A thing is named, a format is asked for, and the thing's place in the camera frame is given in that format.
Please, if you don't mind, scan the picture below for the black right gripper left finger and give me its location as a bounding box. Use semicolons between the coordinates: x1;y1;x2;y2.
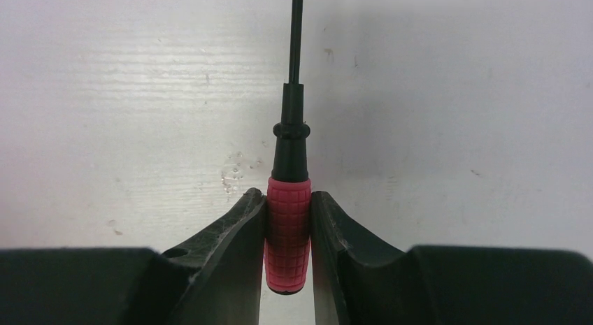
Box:
1;188;266;324

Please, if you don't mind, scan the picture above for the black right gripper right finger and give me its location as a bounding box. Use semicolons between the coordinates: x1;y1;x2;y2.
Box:
310;192;592;324

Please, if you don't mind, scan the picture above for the red handled screwdriver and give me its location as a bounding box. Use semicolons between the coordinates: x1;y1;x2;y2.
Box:
264;0;312;295

